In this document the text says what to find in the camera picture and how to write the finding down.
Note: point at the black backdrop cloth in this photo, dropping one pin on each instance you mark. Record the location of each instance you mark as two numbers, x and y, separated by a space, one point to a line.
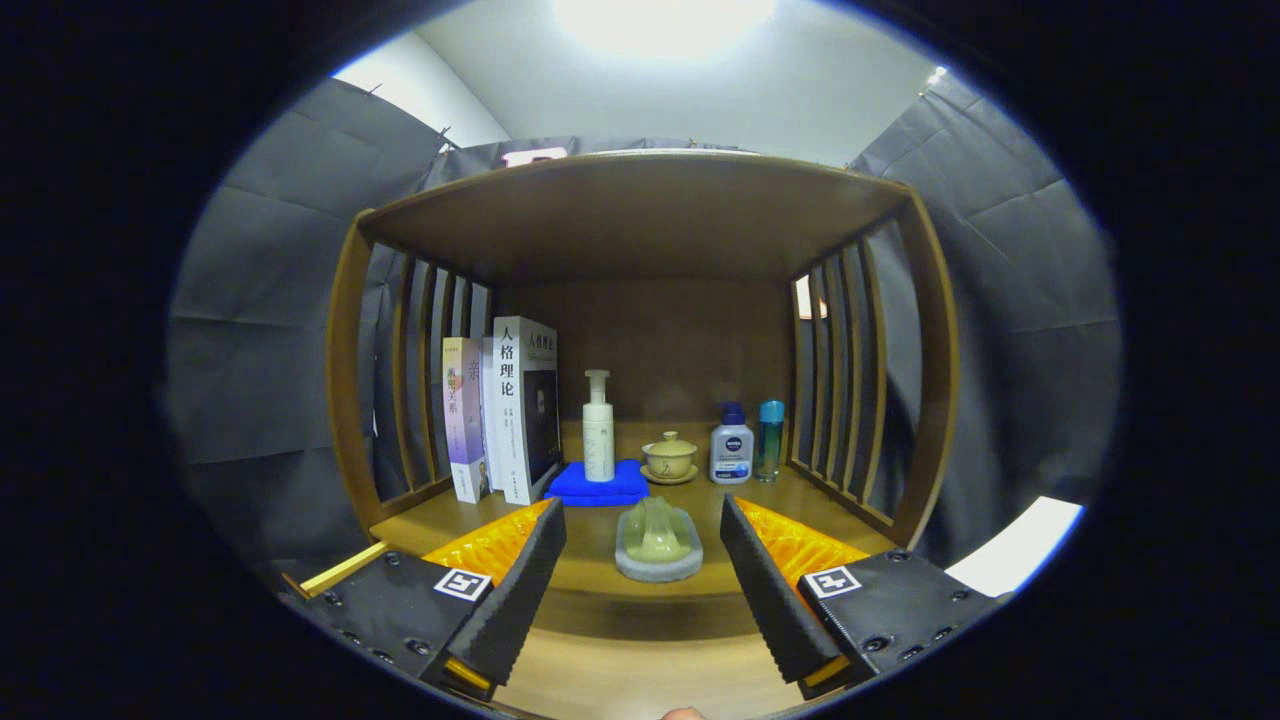
270 330

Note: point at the white pump bottle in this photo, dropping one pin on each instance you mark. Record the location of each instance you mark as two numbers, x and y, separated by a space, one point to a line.
598 440

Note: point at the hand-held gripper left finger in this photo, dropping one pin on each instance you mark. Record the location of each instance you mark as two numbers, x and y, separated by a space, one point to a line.
520 590

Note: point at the wooden countertop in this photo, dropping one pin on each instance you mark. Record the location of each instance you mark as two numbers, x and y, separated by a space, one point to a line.
590 560

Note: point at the purple book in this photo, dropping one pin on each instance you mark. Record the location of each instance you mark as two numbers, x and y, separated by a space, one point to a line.
462 420

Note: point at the beige lidded teacup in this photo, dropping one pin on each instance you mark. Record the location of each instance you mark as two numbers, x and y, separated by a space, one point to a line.
669 460

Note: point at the white bottle with blue cap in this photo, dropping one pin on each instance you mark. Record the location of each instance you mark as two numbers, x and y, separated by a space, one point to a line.
731 455

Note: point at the thin white book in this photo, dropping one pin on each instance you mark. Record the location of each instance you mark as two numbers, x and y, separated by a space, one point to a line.
489 420

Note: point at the teal bottle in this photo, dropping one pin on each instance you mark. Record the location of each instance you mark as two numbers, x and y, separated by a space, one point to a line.
770 440

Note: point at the white table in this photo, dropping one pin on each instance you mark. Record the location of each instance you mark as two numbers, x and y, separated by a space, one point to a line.
1020 550

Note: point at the wooden cabinet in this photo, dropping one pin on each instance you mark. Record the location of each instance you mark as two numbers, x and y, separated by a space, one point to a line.
640 210

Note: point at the blue folded cloth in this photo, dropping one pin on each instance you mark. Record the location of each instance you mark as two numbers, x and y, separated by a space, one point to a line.
570 488

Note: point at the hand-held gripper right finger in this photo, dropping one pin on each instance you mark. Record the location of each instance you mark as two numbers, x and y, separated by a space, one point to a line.
770 590

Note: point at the large white and black book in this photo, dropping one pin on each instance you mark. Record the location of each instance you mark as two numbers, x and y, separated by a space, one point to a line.
512 420

